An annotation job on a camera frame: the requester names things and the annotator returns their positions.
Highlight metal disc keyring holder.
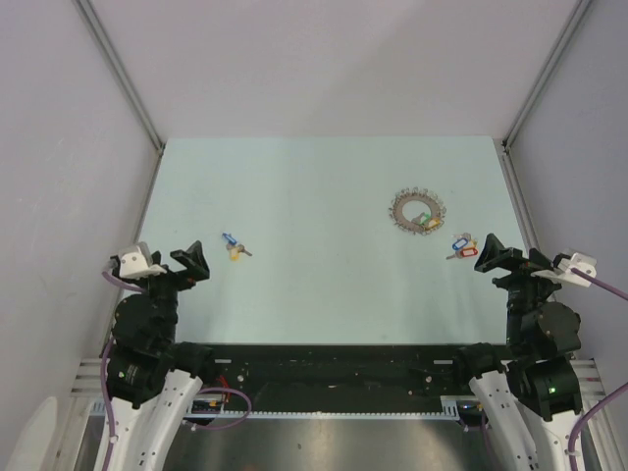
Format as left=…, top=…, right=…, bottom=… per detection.
left=389, top=186, right=446, bottom=236

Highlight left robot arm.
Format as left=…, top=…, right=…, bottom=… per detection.
left=94, top=241, right=217, bottom=470

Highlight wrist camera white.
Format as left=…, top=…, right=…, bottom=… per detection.
left=112, top=241, right=166, bottom=280
left=532, top=251, right=598, bottom=288

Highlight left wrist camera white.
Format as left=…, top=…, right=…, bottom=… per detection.
left=112, top=241, right=166, bottom=280

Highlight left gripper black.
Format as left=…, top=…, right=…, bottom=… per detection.
left=134, top=239, right=208, bottom=343

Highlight blue yellow tagged keys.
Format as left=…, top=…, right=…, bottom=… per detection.
left=222, top=233, right=252, bottom=261

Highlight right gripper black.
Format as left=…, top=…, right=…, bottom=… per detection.
left=473, top=232, right=568, bottom=348

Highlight white slotted cable duct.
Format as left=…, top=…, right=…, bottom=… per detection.
left=90, top=395, right=492, bottom=422

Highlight left aluminium frame post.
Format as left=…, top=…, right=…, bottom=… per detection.
left=73, top=0, right=166, bottom=153

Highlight green yellow tagged keys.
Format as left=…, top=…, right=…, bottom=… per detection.
left=411, top=212, right=442, bottom=232

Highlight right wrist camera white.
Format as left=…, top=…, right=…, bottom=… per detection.
left=532, top=251, right=598, bottom=288

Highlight blue tagged key bunch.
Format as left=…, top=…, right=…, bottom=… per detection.
left=451, top=233, right=477, bottom=252

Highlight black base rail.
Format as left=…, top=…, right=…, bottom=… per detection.
left=161, top=342, right=511, bottom=416

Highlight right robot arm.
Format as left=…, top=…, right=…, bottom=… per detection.
left=452, top=234, right=597, bottom=470

